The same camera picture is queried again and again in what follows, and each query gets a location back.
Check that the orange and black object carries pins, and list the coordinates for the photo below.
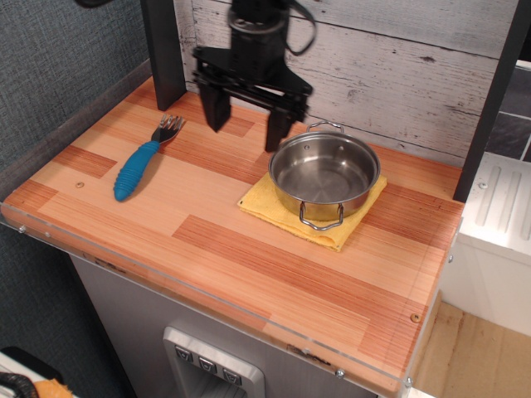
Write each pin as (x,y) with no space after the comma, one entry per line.
(17,385)

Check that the silver dispenser panel with buttons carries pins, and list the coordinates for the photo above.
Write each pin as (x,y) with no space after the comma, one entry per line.
(207,367)

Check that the dark grey left post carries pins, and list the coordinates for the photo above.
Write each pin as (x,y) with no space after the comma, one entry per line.
(161,30)

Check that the clear acrylic edge guard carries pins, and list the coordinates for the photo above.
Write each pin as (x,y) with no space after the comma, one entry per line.
(361,310)

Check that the yellow rag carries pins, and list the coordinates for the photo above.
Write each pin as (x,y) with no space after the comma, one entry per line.
(261,201)

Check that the white toy sink unit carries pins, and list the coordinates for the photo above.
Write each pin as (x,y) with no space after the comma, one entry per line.
(487,273)

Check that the silver steel pan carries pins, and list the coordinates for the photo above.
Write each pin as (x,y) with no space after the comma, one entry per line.
(324,175)

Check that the grey toy fridge cabinet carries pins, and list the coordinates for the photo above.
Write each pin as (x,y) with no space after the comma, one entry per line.
(136,317)

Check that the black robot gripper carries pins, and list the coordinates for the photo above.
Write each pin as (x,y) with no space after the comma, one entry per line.
(252,69)

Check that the dark grey right post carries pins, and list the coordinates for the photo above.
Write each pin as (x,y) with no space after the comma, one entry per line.
(504,70)

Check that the blue handled metal fork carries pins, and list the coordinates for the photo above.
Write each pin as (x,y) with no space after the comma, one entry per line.
(131,174)

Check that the dark grey post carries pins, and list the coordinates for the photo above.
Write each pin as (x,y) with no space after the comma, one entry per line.
(504,70)
(161,30)

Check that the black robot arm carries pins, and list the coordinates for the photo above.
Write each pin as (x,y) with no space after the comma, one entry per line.
(268,13)

